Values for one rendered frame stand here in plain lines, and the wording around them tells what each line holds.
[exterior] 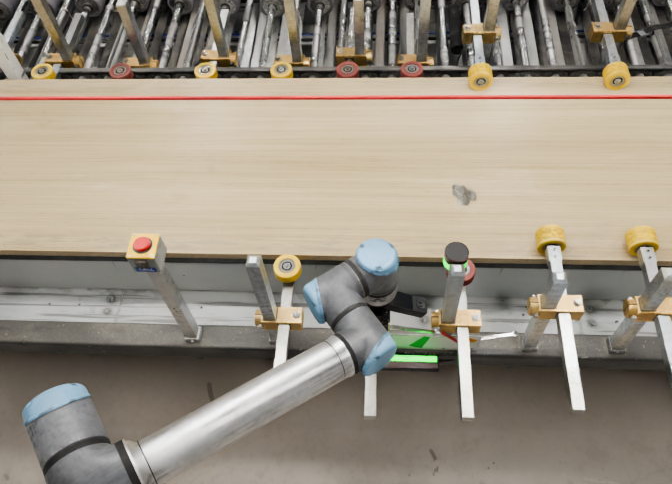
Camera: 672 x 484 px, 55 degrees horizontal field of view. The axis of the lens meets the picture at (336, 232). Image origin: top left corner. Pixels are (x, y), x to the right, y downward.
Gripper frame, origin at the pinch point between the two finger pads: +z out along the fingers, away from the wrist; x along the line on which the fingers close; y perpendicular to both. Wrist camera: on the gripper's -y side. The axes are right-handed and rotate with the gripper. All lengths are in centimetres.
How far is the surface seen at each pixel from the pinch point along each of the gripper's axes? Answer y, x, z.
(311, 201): 23, -45, 7
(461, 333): -20.7, -3.7, 10.7
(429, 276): -13.4, -28.1, 22.4
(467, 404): -21.2, 16.1, 10.7
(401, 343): -4.7, -5.7, 23.0
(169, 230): 66, -34, 7
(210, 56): 68, -116, 11
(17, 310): 123, -19, 35
